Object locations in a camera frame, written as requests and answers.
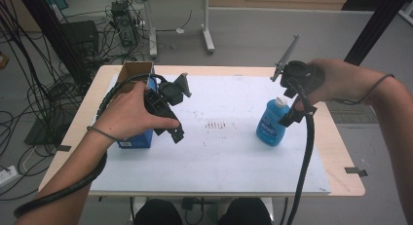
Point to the grey wristband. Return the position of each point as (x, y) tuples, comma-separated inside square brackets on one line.
[(100, 132), (370, 90)]

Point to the brown cardboard piece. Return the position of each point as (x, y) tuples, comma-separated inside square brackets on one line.
[(3, 60)]

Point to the blue bottle with white cap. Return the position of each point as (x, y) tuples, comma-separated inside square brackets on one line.
[(271, 131)]

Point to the black adapter under table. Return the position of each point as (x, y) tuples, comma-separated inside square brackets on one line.
[(191, 203)]

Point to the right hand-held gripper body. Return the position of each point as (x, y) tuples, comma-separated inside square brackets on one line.
[(298, 75)]

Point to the person's left leg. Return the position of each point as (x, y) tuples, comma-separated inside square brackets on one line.
[(157, 213)]

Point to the person's leg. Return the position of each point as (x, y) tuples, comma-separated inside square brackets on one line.
[(245, 213), (157, 213)]

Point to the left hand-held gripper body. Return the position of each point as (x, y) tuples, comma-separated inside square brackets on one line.
[(168, 93)]

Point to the person's left hand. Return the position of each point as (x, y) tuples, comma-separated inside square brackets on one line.
[(130, 114)]

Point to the grey left wristband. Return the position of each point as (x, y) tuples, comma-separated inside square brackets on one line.
[(100, 132)]

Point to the white power strip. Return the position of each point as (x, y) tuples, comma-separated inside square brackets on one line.
[(7, 174)]

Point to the black floor plate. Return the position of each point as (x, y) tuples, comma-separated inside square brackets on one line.
[(42, 134)]

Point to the black computer tower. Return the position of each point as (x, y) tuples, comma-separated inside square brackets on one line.
[(125, 27)]

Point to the grey right wristband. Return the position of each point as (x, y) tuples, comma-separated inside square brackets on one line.
[(370, 90)]

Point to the black metal pole with base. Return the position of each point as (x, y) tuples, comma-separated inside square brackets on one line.
[(373, 27)]

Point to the blue cardboard box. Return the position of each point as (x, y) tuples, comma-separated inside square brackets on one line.
[(136, 141)]

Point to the white desk with metal legs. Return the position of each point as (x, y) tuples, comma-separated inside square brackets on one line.
[(152, 23)]

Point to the black equipment case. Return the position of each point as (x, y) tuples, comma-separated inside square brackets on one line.
[(81, 36)]

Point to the white power adapter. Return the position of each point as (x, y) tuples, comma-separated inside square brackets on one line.
[(179, 30)]

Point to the person's right leg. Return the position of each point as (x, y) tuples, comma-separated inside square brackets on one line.
[(245, 213)]

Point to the black tape strip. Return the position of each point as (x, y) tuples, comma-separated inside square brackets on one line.
[(355, 171), (63, 147)]

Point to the grey patterned floor mat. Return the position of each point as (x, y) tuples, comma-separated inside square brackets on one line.
[(350, 113)]

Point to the person's right hand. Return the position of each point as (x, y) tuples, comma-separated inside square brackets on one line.
[(341, 82)]

